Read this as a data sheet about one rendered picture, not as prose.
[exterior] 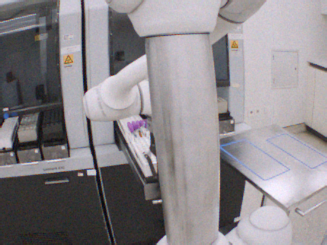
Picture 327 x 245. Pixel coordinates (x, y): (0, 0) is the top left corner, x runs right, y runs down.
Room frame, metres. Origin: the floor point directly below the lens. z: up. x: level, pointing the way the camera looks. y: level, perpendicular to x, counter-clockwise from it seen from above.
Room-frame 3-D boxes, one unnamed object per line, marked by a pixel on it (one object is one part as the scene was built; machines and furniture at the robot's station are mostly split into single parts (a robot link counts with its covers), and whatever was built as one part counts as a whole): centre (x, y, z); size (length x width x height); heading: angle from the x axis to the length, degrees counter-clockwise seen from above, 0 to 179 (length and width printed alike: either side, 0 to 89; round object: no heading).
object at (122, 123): (1.48, 0.15, 0.83); 0.30 x 0.10 x 0.06; 16
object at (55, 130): (1.39, 0.55, 0.85); 0.12 x 0.02 x 0.06; 107
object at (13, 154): (1.53, 0.90, 0.78); 0.73 x 0.14 x 0.09; 16
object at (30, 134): (1.35, 0.69, 0.85); 0.12 x 0.02 x 0.06; 107
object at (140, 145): (1.17, 0.06, 0.83); 0.30 x 0.10 x 0.06; 16
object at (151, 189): (1.30, 0.10, 0.78); 0.73 x 0.14 x 0.09; 16
